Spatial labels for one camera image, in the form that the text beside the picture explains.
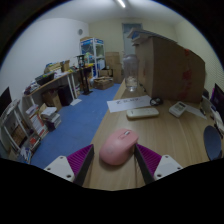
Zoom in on dark blue round mouse pad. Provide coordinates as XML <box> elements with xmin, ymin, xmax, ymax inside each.
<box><xmin>203</xmin><ymin>125</ymin><xmax>224</xmax><ymax>161</ymax></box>

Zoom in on white remote with buttons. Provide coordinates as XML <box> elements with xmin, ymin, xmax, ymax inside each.
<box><xmin>168</xmin><ymin>101</ymin><xmax>187</xmax><ymax>118</ymax></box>

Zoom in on stacked brown cardboard boxes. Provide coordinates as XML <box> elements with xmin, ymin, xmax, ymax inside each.
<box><xmin>104</xmin><ymin>51</ymin><xmax>125</xmax><ymax>84</ymax></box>

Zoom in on white shelf unit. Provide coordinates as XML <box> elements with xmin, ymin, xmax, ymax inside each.
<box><xmin>0</xmin><ymin>98</ymin><xmax>45</xmax><ymax>165</ymax></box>

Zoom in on open low cardboard box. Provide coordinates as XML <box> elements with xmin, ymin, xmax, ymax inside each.
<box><xmin>93</xmin><ymin>76</ymin><xmax>115</xmax><ymax>91</ymax></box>

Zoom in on small black clip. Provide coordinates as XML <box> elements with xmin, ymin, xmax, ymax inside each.
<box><xmin>149</xmin><ymin>96</ymin><xmax>164</xmax><ymax>107</ymax></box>

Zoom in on ceiling tube light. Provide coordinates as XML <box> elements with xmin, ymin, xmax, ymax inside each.
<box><xmin>114</xmin><ymin>0</ymin><xmax>128</xmax><ymax>9</ymax></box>

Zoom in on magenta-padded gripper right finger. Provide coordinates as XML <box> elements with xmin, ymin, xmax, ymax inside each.
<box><xmin>134</xmin><ymin>143</ymin><xmax>184</xmax><ymax>185</ymax></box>

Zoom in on black tall stand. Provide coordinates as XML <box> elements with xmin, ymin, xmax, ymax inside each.
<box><xmin>76</xmin><ymin>54</ymin><xmax>93</xmax><ymax>96</ymax></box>

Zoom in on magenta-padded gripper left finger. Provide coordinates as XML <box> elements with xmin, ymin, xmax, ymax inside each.
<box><xmin>43</xmin><ymin>143</ymin><xmax>95</xmax><ymax>187</ymax></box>

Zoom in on grey door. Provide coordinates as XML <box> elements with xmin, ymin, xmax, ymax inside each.
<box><xmin>121</xmin><ymin>22</ymin><xmax>143</xmax><ymax>56</ymax></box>

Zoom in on grey flat boards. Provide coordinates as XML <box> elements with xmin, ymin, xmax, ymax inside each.
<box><xmin>126</xmin><ymin>27</ymin><xmax>175</xmax><ymax>46</ymax></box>

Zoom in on cream remote control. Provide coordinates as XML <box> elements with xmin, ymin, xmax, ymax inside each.
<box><xmin>126</xmin><ymin>106</ymin><xmax>160</xmax><ymax>121</ymax></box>

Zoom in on pink computer mouse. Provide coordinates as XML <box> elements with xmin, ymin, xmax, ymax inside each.
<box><xmin>98</xmin><ymin>128</ymin><xmax>139</xmax><ymax>166</ymax></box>

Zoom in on large brown cardboard box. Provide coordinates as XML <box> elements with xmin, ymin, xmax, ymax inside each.
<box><xmin>134</xmin><ymin>35</ymin><xmax>206</xmax><ymax>104</ymax></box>

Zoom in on clear plastic bottle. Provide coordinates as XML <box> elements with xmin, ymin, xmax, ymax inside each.
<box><xmin>122</xmin><ymin>53</ymin><xmax>140</xmax><ymax>93</ymax></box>

